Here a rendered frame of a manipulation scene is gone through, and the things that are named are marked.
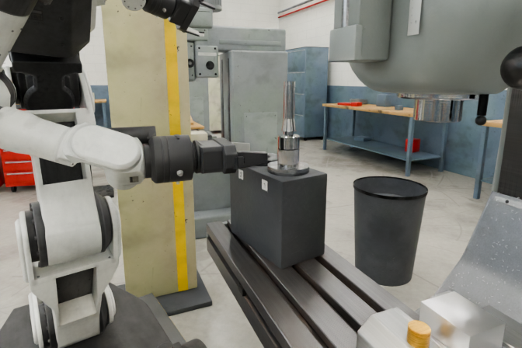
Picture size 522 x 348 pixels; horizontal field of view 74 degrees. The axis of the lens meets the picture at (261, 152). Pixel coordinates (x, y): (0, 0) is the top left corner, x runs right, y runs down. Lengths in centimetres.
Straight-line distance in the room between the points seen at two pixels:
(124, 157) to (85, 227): 27
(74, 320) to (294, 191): 66
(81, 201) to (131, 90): 121
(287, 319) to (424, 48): 46
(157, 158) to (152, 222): 154
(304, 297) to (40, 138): 53
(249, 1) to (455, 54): 990
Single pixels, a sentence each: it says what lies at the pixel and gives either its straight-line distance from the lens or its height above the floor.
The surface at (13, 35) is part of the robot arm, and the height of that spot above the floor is 139.
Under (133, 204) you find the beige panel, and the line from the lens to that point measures 211.
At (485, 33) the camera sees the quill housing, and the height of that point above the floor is 136.
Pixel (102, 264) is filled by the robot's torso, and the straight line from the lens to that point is 93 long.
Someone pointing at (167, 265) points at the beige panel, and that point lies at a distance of 229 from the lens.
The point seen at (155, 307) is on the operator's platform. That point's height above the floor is 40.
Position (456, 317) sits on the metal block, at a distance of 45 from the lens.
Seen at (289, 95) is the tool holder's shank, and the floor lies 129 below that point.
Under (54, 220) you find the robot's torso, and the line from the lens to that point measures 85.
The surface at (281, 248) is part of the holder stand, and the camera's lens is 73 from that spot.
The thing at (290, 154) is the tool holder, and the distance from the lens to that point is 73.
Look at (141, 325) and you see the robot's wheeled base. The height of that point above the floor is 57.
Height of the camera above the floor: 132
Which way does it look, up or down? 12 degrees down
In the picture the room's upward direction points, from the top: straight up
